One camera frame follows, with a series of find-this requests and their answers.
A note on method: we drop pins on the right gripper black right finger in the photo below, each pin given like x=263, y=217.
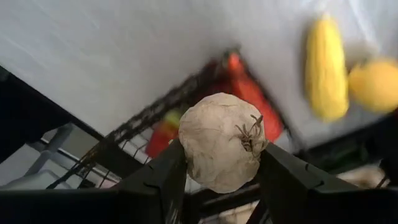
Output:
x=311, y=202

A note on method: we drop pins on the white garlic bulb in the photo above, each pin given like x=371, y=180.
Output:
x=214, y=140

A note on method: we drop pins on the grey metal table leg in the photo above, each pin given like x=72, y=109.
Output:
x=53, y=146

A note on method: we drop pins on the orange carrot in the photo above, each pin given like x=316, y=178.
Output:
x=252, y=93

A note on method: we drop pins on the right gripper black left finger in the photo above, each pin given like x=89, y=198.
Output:
x=93, y=207

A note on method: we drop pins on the red green chili pepper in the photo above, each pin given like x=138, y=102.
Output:
x=161, y=137

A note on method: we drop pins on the yellow lemon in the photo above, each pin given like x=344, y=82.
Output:
x=376, y=85

